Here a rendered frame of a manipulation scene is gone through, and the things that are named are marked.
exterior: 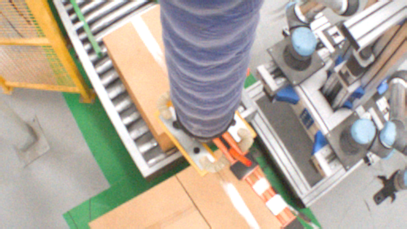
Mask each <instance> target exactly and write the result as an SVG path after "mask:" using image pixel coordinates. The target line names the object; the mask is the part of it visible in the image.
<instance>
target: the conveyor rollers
mask: <svg viewBox="0 0 407 229"><path fill-rule="evenodd" d="M75 1H76V3H77V6H79V5H80V4H82V3H83V2H86V1H87V0H75ZM105 1H106V0H94V1H92V2H90V3H89V4H87V5H86V6H84V7H82V8H81V9H80V11H81V14H82V15H84V14H86V13H87V12H88V11H90V10H92V9H94V8H95V7H97V6H98V5H100V4H102V3H103V2H105ZM126 1H128V0H114V1H113V2H111V3H110V4H108V5H106V6H104V7H103V8H101V9H100V10H97V11H95V12H94V13H93V14H91V15H89V16H88V17H86V18H84V19H85V21H86V23H87V24H89V23H91V22H92V21H94V20H95V19H97V18H98V17H100V16H102V15H104V14H105V13H107V12H109V11H111V10H112V9H114V8H116V7H117V6H120V5H121V4H123V3H124V2H126ZM149 1H151V0H137V1H135V2H132V3H131V4H129V5H128V6H126V7H124V8H122V9H120V10H118V11H116V12H115V13H113V14H112V15H110V16H108V17H106V18H105V19H103V20H102V21H100V22H99V23H97V24H95V25H93V26H92V27H91V28H89V29H90V31H91V33H92V34H95V33H97V32H98V31H100V30H101V29H103V28H104V27H106V26H107V25H109V24H110V23H112V22H113V21H116V20H118V19H119V18H121V17H123V16H125V15H127V14H128V13H129V12H131V11H133V10H135V9H137V8H138V7H140V6H142V5H143V4H145V3H147V2H149ZM156 5H157V4H156V3H154V4H152V5H151V6H149V7H147V8H146V9H144V10H142V11H140V12H139V13H137V14H135V15H134V16H132V17H129V18H127V19H126V20H125V21H122V22H120V23H119V24H117V25H116V26H114V27H112V28H111V29H109V30H107V31H106V32H105V33H103V34H102V35H100V36H99V37H96V38H95V40H96V42H97V44H98V45H100V44H101V43H102V42H103V37H104V36H105V35H107V34H108V33H110V32H111V31H113V30H114V29H117V28H118V27H120V26H121V25H123V24H125V23H127V22H128V21H130V20H131V19H133V18H134V17H137V16H138V15H140V14H142V13H144V12H146V11H147V10H148V9H150V8H153V7H154V6H156ZM65 9H66V10H67V13H68V12H69V11H71V10H73V6H72V4H69V5H68V6H65ZM76 19H78V16H77V14H76V12H75V13H73V14H72V15H70V20H71V21H75V20H76ZM79 39H80V40H81V42H83V41H84V40H86V39H88V36H87V34H86V32H85V31H84V32H83V33H81V34H80V35H79ZM93 48H94V47H92V43H91V42H89V43H88V44H86V45H85V46H84V50H86V52H89V51H90V50H91V49H93ZM101 51H102V52H101V53H102V54H103V56H105V55H106V54H108V52H107V48H106V46H104V47H103V48H102V49H101ZM103 56H102V57H103ZM89 57H90V62H92V63H94V62H96V61H97V60H98V59H100V58H98V56H97V54H96V52H95V53H94V54H92V55H91V56H89ZM102 57H101V58H102ZM111 67H113V65H112V62H111V59H109V60H108V61H106V62H104V63H103V64H101V65H99V66H98V67H97V68H95V72H96V73H98V75H100V74H102V73H103V72H105V71H106V70H108V69H110V68H111ZM119 79H120V77H119V75H118V73H117V72H116V71H115V72H113V73H111V74H110V75H108V76H107V77H105V78H103V79H101V82H102V85H103V86H104V87H107V86H108V85H110V84H112V83H113V82H114V81H116V80H119ZM125 91H126V87H125V85H124V83H121V84H119V85H118V86H117V87H116V88H115V89H114V90H112V91H109V93H108V97H109V98H110V99H111V100H112V99H115V98H116V97H117V96H119V95H121V94H122V93H124V92H125ZM134 104H135V103H134V101H133V100H132V98H131V97H128V98H126V99H124V100H123V101H121V102H120V103H118V104H116V105H115V106H114V107H115V110H116V111H117V112H118V113H121V112H122V111H124V110H125V109H127V108H128V107H131V106H132V105H134ZM243 111H244V109H243V108H242V106H238V109H237V112H238V113H239V114H241V113H242V112H243ZM140 118H142V116H141V114H140V112H139V111H138V110H136V111H134V112H133V113H132V114H129V115H128V116H126V117H125V118H123V119H122V121H123V125H125V126H126V127H128V126H129V125H131V124H133V123H134V122H136V121H137V120H139V119H140ZM150 131H151V130H150V128H149V127H148V125H147V124H146V123H145V124H144V125H142V126H140V127H138V128H137V129H136V130H134V131H132V132H131V133H130V135H131V138H132V139H133V140H134V141H136V140H137V139H139V138H140V137H141V136H143V135H145V134H147V133H149V132H150ZM158 146H159V144H158V142H157V140H156V139H155V137H154V138H151V139H150V140H148V141H147V142H145V143H143V144H141V146H139V147H138V148H139V149H140V150H139V151H140V153H142V155H144V154H145V153H147V152H148V151H150V150H152V149H155V148H156V147H158ZM177 151H179V149H178V148H177V147H176V146H174V147H172V148H171V149H169V150H168V151H166V152H162V153H159V154H158V155H157V156H155V157H152V158H151V159H149V160H148V161H147V163H148V166H149V167H150V168H151V167H152V166H154V165H155V164H157V163H158V164H159V162H161V161H163V160H164V159H165V158H167V157H169V156H171V155H173V154H174V153H176V152H177Z"/></svg>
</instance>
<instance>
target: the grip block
mask: <svg viewBox="0 0 407 229"><path fill-rule="evenodd" d="M242 155H243V156H244V157H245V158H247V159H248V160H249V161H251V165H250V166H245V164H244V163H242V162H241V161H240V160H239V159H238V158H237V159H235V160H234V161H233V162H231V164H230V165H229V170H230V171H231V172H232V173H233V175H234V176H236V178H237V179H238V180H241V181H244V180H245V179H246V178H247V177H248V176H249V175H251V174H252V173H253V172H254V171H255V170H256V169H258V168H259V163H258V162H257V160H256V159H255V158H254V156H253V155H252V154H251V153H250V152H247V151H246V152H245V153H243V154H242Z"/></svg>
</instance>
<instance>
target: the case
mask: <svg viewBox="0 0 407 229"><path fill-rule="evenodd" d="M159 7H160V5H157V6H154V7H153V8H150V9H148V10H147V11H146V12H144V13H142V14H140V15H138V16H137V17H134V18H133V19H131V20H130V21H128V22H127V23H125V24H123V25H121V26H120V27H118V28H117V29H114V30H113V31H111V32H110V33H108V34H107V35H105V36H104V37H103V41H104V44H105V46H106V48H107V52H108V54H109V57H110V59H111V62H112V65H113V66H114V68H115V69H116V70H115V71H116V72H117V73H118V75H119V77H120V80H121V81H122V82H123V83H124V85H125V87H126V90H127V91H128V93H129V94H130V97H131V98H132V100H133V101H134V103H135V106H136V108H137V109H138V111H139V112H140V114H141V116H142V117H143V118H144V120H145V122H146V124H147V125H148V127H149V128H150V130H151V131H152V133H153V135H154V137H155V139H156V140H157V142H158V144H159V146H160V147H161V149H162V150H163V152H166V151H168V150H169V149H171V148H172V147H174V146H175V144H174V143H173V141H172V140H171V139H170V137H169V136H168V135H167V134H166V133H165V130H164V129H163V128H162V127H161V125H160V124H159V123H158V121H157V120H156V119H155V118H154V117H153V113H155V112H156V111H158V108H157V100H158V99H159V97H161V95H162V94H163V93H165V91H167V90H168V89H169V77H168V72H167V68H166V61H165V50H164V45H163V42H162V31H161V23H160V21H161V20H160V10H159Z"/></svg>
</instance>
